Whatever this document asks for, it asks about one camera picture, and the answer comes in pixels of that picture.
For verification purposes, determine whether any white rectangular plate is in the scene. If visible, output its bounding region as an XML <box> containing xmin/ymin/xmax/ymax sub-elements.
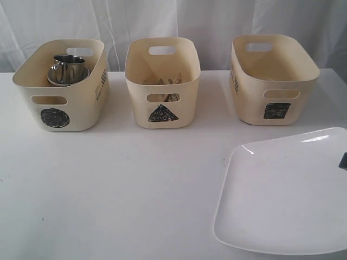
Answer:
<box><xmin>213</xmin><ymin>127</ymin><xmax>346</xmax><ymax>255</ymax></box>

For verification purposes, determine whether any stainless steel mug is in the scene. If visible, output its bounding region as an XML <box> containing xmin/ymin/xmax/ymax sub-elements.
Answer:
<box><xmin>50</xmin><ymin>64</ymin><xmax>85</xmax><ymax>83</ymax></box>
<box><xmin>54</xmin><ymin>54</ymin><xmax>85</xmax><ymax>69</ymax></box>

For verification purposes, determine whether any white ceramic bowl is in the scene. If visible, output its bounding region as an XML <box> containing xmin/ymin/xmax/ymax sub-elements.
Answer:
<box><xmin>47</xmin><ymin>66</ymin><xmax>90</xmax><ymax>87</ymax></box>

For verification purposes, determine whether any long stainless steel spoon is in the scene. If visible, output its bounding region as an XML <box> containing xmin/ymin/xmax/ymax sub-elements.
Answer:
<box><xmin>146</xmin><ymin>93</ymin><xmax>181</xmax><ymax>103</ymax></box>

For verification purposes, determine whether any cream bin with square mark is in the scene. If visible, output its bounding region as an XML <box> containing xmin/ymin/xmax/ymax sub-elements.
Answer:
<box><xmin>230</xmin><ymin>34</ymin><xmax>320</xmax><ymax>126</ymax></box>

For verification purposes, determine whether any white curtain backdrop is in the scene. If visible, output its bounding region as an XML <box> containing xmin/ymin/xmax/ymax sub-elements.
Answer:
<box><xmin>1</xmin><ymin>1</ymin><xmax>346</xmax><ymax>77</ymax></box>

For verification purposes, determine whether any cream bin with triangle mark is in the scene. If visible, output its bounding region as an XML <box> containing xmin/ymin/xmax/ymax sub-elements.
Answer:
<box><xmin>125</xmin><ymin>37</ymin><xmax>201</xmax><ymax>129</ymax></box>

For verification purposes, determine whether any cream bin with circle mark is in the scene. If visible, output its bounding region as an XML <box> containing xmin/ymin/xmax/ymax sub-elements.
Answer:
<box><xmin>12</xmin><ymin>39</ymin><xmax>109</xmax><ymax>131</ymax></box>

